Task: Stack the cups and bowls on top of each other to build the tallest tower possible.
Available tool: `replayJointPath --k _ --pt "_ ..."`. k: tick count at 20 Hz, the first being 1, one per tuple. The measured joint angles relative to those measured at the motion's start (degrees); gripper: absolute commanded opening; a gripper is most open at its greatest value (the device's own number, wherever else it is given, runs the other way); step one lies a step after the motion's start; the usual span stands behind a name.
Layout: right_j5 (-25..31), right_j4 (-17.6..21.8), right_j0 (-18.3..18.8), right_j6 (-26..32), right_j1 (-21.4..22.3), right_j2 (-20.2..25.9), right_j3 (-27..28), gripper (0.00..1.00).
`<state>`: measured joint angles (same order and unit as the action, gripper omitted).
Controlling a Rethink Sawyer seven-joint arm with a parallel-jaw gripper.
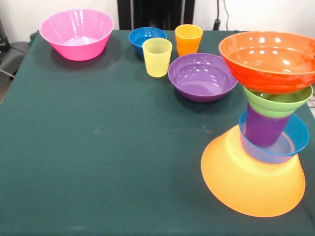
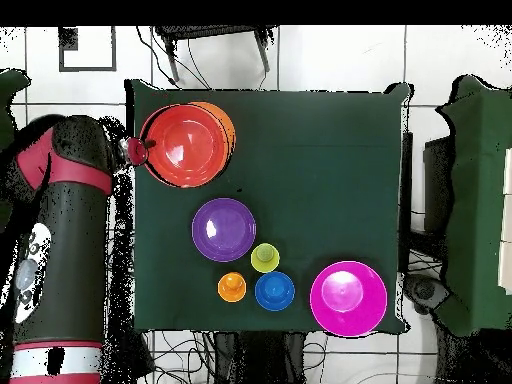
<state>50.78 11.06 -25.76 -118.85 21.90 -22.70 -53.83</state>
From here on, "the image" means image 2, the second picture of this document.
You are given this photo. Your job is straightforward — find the red bowl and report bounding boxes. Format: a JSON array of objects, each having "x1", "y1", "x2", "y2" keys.
[{"x1": 138, "y1": 103, "x2": 232, "y2": 189}]

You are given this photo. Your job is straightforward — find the large yellow-orange bowl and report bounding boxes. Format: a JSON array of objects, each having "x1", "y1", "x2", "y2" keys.
[{"x1": 187, "y1": 100, "x2": 237, "y2": 169}]

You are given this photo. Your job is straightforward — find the purple bowl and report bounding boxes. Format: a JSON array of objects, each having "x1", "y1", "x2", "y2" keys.
[{"x1": 190, "y1": 197, "x2": 257, "y2": 263}]

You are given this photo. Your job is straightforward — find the green cloth covered side table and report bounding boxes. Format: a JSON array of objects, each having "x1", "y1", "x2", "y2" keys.
[
  {"x1": 0, "y1": 69, "x2": 32, "y2": 233},
  {"x1": 435, "y1": 75, "x2": 512, "y2": 337}
]

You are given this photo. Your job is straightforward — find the dark green tablecloth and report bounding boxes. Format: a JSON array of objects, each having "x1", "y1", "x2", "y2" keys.
[{"x1": 125, "y1": 78, "x2": 413, "y2": 335}]

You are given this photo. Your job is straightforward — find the yellow cup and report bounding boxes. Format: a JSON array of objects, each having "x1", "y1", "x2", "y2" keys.
[{"x1": 250, "y1": 242, "x2": 281, "y2": 274}]

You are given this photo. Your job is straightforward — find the orange cup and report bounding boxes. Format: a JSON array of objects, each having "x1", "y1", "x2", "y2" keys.
[{"x1": 217, "y1": 271, "x2": 248, "y2": 304}]

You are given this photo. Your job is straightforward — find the dark blue bowl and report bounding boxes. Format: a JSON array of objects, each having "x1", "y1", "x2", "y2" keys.
[{"x1": 254, "y1": 270, "x2": 296, "y2": 312}]

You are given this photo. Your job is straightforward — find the pink bowl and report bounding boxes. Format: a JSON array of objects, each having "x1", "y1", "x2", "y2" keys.
[{"x1": 309, "y1": 260, "x2": 389, "y2": 338}]

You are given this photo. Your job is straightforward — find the bundle of floor cables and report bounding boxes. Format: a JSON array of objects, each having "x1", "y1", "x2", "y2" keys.
[{"x1": 139, "y1": 330, "x2": 219, "y2": 384}]

